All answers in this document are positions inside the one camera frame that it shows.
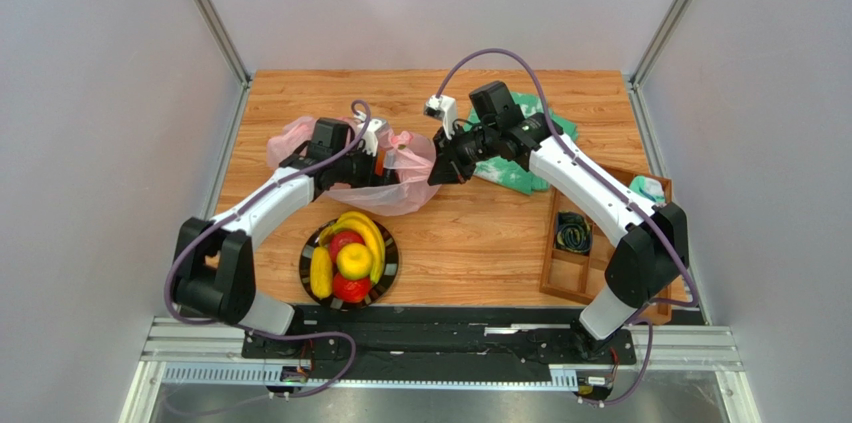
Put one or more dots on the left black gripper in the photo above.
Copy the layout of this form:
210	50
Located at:
370	178

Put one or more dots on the green fruit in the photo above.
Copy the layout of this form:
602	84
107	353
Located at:
355	261

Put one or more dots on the dark round plate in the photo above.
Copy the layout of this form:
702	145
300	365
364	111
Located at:
378	291

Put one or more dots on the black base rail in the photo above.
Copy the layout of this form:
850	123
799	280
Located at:
462	344

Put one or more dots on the yellow mango fruit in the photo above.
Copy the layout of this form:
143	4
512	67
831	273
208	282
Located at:
321	273

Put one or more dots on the pink plastic bag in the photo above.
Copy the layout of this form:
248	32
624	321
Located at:
408	156

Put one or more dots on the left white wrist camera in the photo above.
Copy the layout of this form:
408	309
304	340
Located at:
370	134

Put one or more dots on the yellow banana bunch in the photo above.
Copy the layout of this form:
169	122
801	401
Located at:
371	234

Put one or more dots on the red tomato fruit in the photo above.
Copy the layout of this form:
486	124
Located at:
350	291

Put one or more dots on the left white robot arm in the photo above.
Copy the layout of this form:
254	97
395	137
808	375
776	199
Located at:
213	273

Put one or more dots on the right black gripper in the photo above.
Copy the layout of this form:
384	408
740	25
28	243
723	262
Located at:
455	155

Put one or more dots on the wooden compartment tray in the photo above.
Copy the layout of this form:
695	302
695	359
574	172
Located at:
578	276

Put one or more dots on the red apple fruit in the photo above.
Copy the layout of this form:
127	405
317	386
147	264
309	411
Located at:
342	239

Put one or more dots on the teal white sock upper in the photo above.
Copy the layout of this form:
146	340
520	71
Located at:
649	188

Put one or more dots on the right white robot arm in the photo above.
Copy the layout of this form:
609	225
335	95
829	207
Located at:
650	240

